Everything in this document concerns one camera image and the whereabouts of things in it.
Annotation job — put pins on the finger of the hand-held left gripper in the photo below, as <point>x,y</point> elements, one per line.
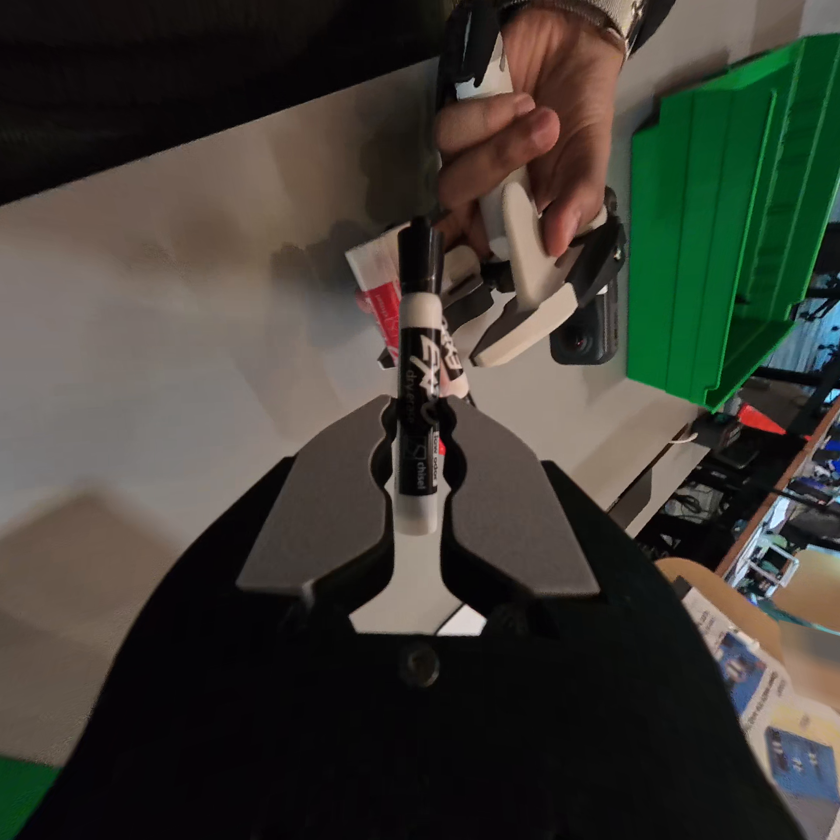
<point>469,289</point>
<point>531,331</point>

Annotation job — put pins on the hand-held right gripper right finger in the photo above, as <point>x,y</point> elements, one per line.
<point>518,512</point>

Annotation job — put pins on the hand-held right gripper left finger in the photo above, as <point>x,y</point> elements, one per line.
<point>315,499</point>

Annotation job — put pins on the red dry erase marker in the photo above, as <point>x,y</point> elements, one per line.
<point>377,289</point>

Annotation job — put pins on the person's left forearm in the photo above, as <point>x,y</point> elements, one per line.
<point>590,10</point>

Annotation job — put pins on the person's left hand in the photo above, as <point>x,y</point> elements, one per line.
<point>577,98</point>

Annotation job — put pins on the green plastic bin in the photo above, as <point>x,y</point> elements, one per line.
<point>19,800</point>
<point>722,229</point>

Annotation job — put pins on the tan wooden board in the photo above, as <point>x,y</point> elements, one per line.
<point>722,590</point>

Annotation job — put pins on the orange cone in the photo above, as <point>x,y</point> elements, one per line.
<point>761,420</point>

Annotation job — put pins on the silver wristwatch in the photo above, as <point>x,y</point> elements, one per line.
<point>633,26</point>

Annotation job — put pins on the printed paper sheets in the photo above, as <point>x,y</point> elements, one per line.
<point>754,709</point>

